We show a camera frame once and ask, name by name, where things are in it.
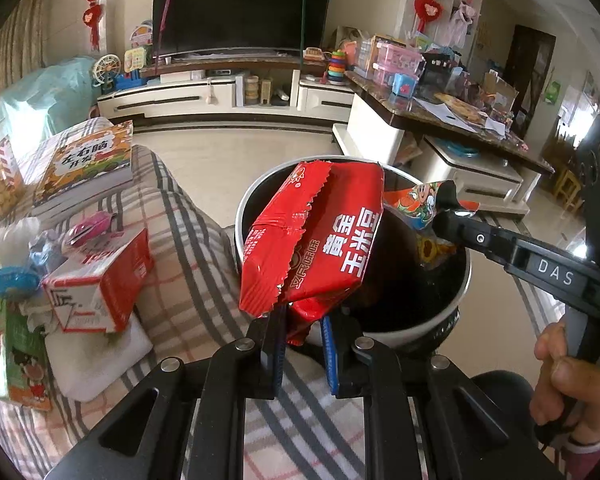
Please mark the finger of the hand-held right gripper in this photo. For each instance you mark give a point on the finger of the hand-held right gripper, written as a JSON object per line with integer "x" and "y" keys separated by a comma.
{"x": 480, "y": 237}

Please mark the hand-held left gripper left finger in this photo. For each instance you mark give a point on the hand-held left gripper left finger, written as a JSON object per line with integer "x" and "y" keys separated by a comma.
{"x": 278, "y": 355}

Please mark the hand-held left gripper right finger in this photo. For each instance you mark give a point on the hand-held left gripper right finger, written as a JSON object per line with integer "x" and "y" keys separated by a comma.
{"x": 330, "y": 360}

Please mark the colourful cartoon snack wrapper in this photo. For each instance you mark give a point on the colourful cartoon snack wrapper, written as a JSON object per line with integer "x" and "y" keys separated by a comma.
{"x": 412, "y": 205}

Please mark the white bin with black liner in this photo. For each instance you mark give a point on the white bin with black liner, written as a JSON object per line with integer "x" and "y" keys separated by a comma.
{"x": 430, "y": 329}

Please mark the red snack packet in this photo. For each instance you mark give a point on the red snack packet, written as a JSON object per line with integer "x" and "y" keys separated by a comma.
{"x": 320, "y": 240}

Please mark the blue round packet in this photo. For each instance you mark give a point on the blue round packet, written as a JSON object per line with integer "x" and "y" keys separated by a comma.
{"x": 12, "y": 281}

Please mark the person's right forearm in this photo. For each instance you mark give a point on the person's right forearm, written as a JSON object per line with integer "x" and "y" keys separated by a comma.
{"x": 592, "y": 460}

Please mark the person's right hand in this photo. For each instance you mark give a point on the person's right hand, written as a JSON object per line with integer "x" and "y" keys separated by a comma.
{"x": 580, "y": 395}

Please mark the plaid tablecloth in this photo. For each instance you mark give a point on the plaid tablecloth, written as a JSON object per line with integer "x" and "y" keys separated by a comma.
{"x": 190, "y": 260}

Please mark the person's dark trouser leg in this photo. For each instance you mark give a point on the person's dark trouser leg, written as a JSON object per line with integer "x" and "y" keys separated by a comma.
{"x": 505, "y": 400}

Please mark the dark wooden door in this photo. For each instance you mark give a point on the dark wooden door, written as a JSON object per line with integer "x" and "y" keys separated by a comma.
{"x": 527, "y": 70}

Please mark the red tissue box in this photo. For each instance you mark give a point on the red tissue box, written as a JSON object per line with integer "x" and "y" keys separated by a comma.
{"x": 120, "y": 280}

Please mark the white folded cloth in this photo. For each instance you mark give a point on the white folded cloth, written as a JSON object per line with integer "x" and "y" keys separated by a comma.
{"x": 95, "y": 365}

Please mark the pink plastic storage box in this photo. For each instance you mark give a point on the pink plastic storage box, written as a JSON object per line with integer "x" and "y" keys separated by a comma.
{"x": 397, "y": 62}

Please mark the green cartoon packet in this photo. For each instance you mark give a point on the green cartoon packet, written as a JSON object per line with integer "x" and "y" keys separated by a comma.
{"x": 22, "y": 360}

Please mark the orange children's book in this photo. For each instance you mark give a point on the orange children's book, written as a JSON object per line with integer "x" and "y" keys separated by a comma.
{"x": 87, "y": 160}

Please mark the white television cabinet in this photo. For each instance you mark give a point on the white television cabinet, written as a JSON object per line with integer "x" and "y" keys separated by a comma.
{"x": 180, "y": 97}

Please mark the colourful toy board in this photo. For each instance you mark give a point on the colourful toy board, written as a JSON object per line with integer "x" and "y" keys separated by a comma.
{"x": 135, "y": 60}

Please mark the toy ferris wheel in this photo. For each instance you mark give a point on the toy ferris wheel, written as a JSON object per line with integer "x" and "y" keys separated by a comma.
{"x": 106, "y": 72}

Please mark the black flat television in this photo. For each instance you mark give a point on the black flat television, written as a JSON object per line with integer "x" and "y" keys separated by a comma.
{"x": 230, "y": 5}

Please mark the teal covered furniture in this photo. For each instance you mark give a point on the teal covered furniture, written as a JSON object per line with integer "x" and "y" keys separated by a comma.
{"x": 45, "y": 95}

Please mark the beige curtain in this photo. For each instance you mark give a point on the beige curtain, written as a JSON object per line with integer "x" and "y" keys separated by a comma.
{"x": 20, "y": 40}

